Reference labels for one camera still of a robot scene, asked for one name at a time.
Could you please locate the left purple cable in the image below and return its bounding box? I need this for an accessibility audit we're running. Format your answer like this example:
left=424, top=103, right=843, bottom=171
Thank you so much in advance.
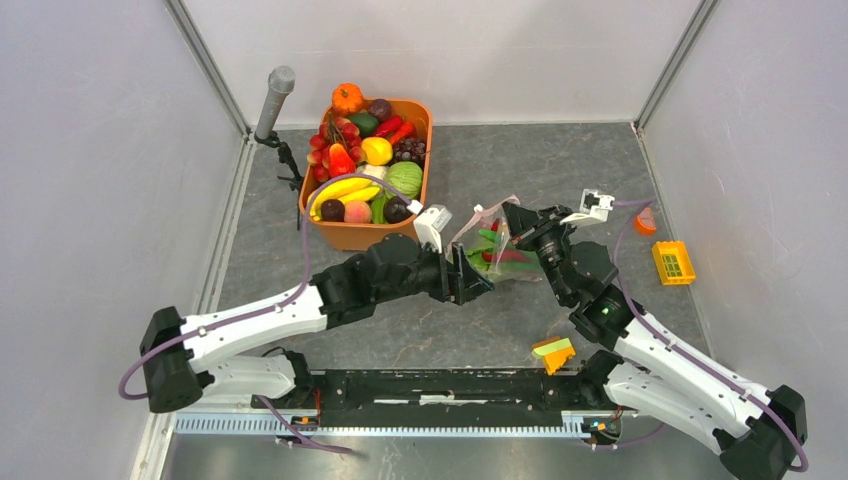
left=117, top=173, right=425, bottom=402

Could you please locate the dark purple plum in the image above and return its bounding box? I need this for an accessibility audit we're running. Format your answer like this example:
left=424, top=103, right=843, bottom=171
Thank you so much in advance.
left=320, top=199, right=346, bottom=222

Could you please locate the green napa cabbage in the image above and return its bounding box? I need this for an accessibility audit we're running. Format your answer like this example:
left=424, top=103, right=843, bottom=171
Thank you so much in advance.
left=465, top=247, right=505, bottom=281

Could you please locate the grey microphone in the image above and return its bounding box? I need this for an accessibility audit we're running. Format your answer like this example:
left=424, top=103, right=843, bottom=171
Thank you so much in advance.
left=254, top=65, right=296, bottom=141

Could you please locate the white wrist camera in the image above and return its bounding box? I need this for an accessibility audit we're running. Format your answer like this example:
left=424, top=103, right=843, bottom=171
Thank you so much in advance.
left=560, top=189, right=615, bottom=228
left=407, top=200, right=452, bottom=253

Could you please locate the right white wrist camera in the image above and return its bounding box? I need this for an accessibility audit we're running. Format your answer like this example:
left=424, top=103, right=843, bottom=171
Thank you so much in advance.
left=560, top=189, right=615, bottom=228

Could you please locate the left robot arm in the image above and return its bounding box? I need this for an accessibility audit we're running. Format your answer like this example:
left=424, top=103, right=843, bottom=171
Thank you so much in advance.
left=140, top=234, right=494, bottom=414

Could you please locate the green zucchini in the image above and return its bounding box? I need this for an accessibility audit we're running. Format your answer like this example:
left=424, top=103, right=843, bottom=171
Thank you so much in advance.
left=488, top=261, right=540, bottom=276

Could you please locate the yellow plastic crate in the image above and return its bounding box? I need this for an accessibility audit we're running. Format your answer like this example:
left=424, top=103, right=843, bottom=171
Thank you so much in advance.
left=651, top=241, right=696, bottom=286

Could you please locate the clear zip top bag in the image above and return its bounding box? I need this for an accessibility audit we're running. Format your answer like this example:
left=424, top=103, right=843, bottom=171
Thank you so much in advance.
left=449, top=195, right=544, bottom=283

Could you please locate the orange mini pumpkin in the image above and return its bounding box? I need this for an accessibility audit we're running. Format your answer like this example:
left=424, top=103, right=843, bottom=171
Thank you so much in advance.
left=331, top=83, right=366, bottom=116

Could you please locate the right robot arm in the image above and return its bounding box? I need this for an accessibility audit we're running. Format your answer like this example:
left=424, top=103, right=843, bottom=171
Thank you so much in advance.
left=502, top=191, right=810, bottom=479

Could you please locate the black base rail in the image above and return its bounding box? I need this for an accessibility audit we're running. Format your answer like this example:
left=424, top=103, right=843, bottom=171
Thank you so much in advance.
left=269, top=359, right=624, bottom=436

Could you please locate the dark grape bunch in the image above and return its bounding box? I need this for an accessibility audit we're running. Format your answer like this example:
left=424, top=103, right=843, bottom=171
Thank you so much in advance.
left=393, top=137, right=428, bottom=168

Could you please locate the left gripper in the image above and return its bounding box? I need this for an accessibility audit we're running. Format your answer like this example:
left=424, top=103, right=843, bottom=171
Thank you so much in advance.
left=376, top=236, right=495, bottom=305

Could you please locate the yellow orange toy block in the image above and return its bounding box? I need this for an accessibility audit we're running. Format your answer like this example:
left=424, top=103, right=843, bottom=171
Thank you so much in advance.
left=531, top=336, right=577, bottom=376

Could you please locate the dark purple onion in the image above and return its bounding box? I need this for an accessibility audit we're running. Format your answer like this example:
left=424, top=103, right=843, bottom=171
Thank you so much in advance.
left=367, top=98, right=393, bottom=123

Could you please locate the peach fruit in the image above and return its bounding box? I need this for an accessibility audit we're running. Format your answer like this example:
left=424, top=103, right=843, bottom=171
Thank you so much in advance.
left=344, top=200, right=372, bottom=224

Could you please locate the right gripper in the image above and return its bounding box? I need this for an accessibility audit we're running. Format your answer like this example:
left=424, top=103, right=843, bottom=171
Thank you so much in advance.
left=503, top=201, right=579, bottom=304

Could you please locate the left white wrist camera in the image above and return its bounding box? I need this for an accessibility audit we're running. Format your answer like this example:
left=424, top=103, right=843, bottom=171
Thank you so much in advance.
left=407, top=200, right=452, bottom=253

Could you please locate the small red chili pair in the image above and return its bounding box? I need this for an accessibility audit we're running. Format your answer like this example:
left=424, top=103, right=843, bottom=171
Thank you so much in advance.
left=372, top=115, right=416, bottom=147

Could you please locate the round green cabbage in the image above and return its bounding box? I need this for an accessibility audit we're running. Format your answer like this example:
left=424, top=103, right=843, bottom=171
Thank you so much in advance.
left=384, top=161, right=423, bottom=199

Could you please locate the orange round cap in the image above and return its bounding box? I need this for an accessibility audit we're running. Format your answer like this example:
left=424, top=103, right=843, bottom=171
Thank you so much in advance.
left=632, top=207, right=657, bottom=236

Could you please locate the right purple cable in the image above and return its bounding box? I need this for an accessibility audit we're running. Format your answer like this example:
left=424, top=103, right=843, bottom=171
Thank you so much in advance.
left=609, top=197, right=811, bottom=473

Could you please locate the white cauliflower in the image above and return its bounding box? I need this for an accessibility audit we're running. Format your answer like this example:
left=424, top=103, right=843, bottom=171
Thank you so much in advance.
left=356, top=164, right=388, bottom=179

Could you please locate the purple cable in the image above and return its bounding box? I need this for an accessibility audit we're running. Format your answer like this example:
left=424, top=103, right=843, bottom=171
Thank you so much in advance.
left=117, top=173, right=425, bottom=402
left=609, top=197, right=811, bottom=473

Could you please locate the yellow bell pepper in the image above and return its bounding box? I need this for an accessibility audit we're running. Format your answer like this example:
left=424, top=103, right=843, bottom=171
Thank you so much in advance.
left=361, top=137, right=394, bottom=166

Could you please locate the orange plastic basket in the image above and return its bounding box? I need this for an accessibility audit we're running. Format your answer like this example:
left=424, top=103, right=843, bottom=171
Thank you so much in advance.
left=298, top=98, right=433, bottom=251

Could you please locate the green avocado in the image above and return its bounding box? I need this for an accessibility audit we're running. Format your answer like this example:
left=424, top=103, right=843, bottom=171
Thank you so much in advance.
left=347, top=112, right=380, bottom=138

